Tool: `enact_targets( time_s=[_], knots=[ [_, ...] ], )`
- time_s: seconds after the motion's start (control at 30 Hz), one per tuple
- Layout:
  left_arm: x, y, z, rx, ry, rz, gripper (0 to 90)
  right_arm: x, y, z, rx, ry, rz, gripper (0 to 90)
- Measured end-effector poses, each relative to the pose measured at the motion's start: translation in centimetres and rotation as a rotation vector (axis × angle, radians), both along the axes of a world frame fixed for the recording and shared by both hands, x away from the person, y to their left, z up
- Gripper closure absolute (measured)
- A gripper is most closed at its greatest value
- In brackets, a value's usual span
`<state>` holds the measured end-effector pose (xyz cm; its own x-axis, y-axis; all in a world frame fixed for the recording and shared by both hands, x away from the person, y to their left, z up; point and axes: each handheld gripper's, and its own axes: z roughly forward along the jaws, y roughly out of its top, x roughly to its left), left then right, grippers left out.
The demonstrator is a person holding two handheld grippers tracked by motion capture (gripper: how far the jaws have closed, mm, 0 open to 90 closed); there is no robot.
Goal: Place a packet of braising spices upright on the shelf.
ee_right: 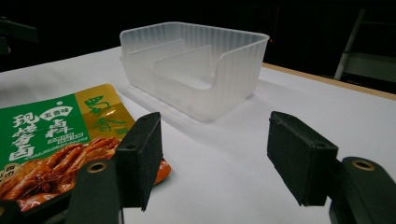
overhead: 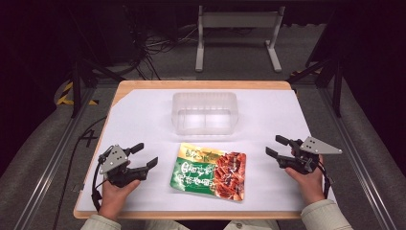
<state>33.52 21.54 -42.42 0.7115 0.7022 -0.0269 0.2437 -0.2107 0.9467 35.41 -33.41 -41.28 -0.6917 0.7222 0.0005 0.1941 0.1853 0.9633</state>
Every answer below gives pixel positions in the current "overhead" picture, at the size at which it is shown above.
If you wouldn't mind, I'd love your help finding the white paper sheet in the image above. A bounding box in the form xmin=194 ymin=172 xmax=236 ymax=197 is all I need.
xmin=76 ymin=88 xmax=337 ymax=213

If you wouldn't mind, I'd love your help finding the aluminium rail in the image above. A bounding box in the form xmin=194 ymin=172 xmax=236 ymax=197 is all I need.
xmin=12 ymin=86 xmax=98 ymax=230
xmin=318 ymin=86 xmax=398 ymax=230

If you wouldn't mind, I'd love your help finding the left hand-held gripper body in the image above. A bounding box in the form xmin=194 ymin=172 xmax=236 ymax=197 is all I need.
xmin=98 ymin=144 xmax=149 ymax=189

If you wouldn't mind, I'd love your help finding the yellow and black hazard tape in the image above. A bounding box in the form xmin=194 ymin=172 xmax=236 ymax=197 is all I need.
xmin=56 ymin=80 xmax=100 ymax=106

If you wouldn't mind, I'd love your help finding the green and red snack packet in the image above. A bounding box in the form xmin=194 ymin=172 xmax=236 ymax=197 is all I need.
xmin=169 ymin=142 xmax=248 ymax=202

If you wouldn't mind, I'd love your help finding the bundle of floor cables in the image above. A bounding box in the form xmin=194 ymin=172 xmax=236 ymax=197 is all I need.
xmin=125 ymin=23 xmax=200 ymax=81

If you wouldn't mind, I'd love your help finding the black metal stand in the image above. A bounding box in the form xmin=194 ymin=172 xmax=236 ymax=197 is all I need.
xmin=70 ymin=56 xmax=126 ymax=119
xmin=285 ymin=56 xmax=345 ymax=119

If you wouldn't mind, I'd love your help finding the white metal stand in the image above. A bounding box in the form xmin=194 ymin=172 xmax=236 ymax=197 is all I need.
xmin=194 ymin=5 xmax=286 ymax=73

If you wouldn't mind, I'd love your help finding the clear plastic container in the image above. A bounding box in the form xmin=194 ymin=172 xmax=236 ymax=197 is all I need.
xmin=170 ymin=91 xmax=240 ymax=136

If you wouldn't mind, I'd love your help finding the thin black floor cable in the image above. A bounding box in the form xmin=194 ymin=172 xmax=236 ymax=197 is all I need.
xmin=52 ymin=116 xmax=108 ymax=230

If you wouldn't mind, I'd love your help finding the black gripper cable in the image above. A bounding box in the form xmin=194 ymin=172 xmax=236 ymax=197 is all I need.
xmin=91 ymin=152 xmax=115 ymax=213
xmin=319 ymin=161 xmax=333 ymax=199

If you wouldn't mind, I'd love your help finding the person's right hand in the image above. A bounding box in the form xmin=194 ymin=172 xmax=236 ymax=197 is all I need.
xmin=284 ymin=155 xmax=327 ymax=207

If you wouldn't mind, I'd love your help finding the person's left hand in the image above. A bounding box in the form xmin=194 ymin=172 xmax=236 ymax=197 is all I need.
xmin=98 ymin=179 xmax=142 ymax=222

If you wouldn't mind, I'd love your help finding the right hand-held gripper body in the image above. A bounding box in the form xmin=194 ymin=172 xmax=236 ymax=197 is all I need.
xmin=277 ymin=136 xmax=343 ymax=175

